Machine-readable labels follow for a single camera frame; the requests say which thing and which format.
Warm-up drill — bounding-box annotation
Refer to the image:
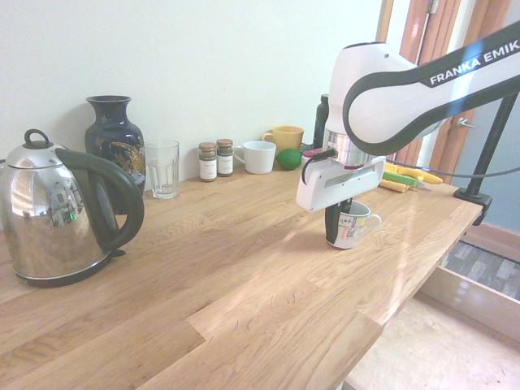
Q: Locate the black clamp stand pole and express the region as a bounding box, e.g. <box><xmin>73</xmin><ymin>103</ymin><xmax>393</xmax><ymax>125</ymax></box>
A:
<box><xmin>453</xmin><ymin>90</ymin><xmax>520</xmax><ymax>227</ymax></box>

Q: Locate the grey cable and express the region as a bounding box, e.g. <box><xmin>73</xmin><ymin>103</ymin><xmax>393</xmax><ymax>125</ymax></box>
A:
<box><xmin>384</xmin><ymin>158</ymin><xmax>520</xmax><ymax>179</ymax></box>

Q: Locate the yellow mug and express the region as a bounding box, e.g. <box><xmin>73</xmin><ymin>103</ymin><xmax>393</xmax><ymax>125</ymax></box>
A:
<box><xmin>259</xmin><ymin>125</ymin><xmax>306</xmax><ymax>158</ymax></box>

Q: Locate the green handled knife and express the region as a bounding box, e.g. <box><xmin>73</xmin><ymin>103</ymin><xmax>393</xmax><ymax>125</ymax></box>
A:
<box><xmin>383</xmin><ymin>170</ymin><xmax>427</xmax><ymax>189</ymax></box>

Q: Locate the wooden door frame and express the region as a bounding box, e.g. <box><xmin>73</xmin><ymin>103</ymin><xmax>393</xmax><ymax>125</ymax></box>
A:
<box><xmin>399</xmin><ymin>0</ymin><xmax>514</xmax><ymax>176</ymax></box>

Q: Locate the clear drinking glass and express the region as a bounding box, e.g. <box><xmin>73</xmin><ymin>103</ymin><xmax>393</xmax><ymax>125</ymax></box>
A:
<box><xmin>143</xmin><ymin>139</ymin><xmax>181</xmax><ymax>200</ymax></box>

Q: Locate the white printed mug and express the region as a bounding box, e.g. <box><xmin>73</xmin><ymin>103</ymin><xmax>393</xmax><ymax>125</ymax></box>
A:
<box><xmin>324</xmin><ymin>201</ymin><xmax>384</xmax><ymax>250</ymax></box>

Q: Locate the dark blue floral vase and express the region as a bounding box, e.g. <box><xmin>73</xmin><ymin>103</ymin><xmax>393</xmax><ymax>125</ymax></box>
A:
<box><xmin>84</xmin><ymin>95</ymin><xmax>147</xmax><ymax>215</ymax></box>

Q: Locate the chrome electric kettle black handle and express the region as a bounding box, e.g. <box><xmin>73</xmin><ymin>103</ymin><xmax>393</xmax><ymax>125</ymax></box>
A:
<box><xmin>0</xmin><ymin>128</ymin><xmax>146</xmax><ymax>289</ymax></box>

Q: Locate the black camera cable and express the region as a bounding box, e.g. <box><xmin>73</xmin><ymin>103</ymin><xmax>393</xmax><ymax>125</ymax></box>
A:
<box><xmin>300</xmin><ymin>149</ymin><xmax>339</xmax><ymax>184</ymax></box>

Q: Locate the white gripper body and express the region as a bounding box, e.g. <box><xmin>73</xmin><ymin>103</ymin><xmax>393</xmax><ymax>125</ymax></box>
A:
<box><xmin>295</xmin><ymin>155</ymin><xmax>387</xmax><ymax>214</ymax></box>

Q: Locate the green lime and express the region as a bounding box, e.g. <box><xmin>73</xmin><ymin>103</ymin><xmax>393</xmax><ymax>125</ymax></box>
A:
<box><xmin>275</xmin><ymin>148</ymin><xmax>303</xmax><ymax>171</ymax></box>

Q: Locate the black bottle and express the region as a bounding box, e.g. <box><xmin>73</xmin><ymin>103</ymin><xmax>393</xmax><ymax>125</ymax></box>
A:
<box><xmin>312</xmin><ymin>93</ymin><xmax>332</xmax><ymax>151</ymax></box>

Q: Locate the spice jar copper lid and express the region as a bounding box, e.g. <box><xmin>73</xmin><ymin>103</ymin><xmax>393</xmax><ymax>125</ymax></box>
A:
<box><xmin>215</xmin><ymin>138</ymin><xmax>235</xmax><ymax>179</ymax></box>
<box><xmin>197</xmin><ymin>141</ymin><xmax>218</xmax><ymax>183</ymax></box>

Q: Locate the open light wooden drawer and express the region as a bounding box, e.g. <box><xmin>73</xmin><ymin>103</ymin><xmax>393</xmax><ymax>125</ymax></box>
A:
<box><xmin>344</xmin><ymin>262</ymin><xmax>520</xmax><ymax>390</ymax></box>

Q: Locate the plain white mug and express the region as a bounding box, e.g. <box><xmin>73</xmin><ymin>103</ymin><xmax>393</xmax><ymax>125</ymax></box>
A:
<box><xmin>232</xmin><ymin>140</ymin><xmax>278</xmax><ymax>176</ymax></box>

